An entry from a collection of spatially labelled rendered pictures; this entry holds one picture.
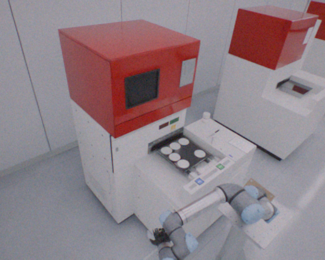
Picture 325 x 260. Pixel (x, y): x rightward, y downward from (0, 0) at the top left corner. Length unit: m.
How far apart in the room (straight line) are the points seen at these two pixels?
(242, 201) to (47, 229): 2.12
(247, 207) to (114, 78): 1.05
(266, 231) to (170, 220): 0.94
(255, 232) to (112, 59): 1.50
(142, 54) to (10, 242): 2.20
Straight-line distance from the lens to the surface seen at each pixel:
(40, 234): 2.89
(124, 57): 1.56
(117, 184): 2.23
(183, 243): 1.17
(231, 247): 2.40
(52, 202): 3.09
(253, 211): 1.30
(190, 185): 1.86
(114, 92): 1.60
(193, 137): 2.36
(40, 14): 2.94
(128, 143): 1.98
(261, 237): 1.93
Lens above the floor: 2.34
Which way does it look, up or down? 37 degrees down
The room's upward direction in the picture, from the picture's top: 5 degrees clockwise
